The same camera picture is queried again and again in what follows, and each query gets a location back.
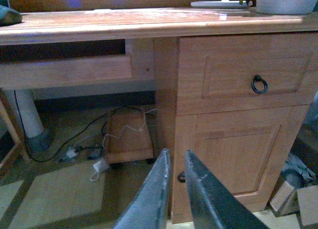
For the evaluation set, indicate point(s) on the wooden rolling stand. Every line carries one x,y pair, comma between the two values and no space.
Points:
128,138

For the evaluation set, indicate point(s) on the cardboard box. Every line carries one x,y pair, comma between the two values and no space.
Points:
286,199

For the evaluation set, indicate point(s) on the wooden desk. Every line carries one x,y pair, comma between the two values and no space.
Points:
205,61

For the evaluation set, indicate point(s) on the white pipe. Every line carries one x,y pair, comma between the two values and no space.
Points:
24,109

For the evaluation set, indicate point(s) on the wooden keyboard tray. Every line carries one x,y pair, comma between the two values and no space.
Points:
66,72

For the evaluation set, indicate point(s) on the black ring drawer pull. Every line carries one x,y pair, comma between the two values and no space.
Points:
259,85

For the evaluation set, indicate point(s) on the white desk lamp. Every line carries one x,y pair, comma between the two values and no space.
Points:
222,4

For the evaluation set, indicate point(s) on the black cabinet door pull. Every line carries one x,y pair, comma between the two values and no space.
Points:
181,177

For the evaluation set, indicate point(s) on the white power adapter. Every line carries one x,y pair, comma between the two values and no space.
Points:
99,167

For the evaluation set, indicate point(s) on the grey plant pot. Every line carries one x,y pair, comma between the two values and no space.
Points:
285,7

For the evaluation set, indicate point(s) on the white wall plug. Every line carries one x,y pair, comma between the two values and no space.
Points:
71,152

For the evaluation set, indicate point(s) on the dark computer mouse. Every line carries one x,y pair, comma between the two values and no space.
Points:
9,16

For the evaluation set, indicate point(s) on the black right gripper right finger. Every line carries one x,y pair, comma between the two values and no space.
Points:
212,205

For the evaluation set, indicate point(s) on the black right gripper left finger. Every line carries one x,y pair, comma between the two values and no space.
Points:
148,210

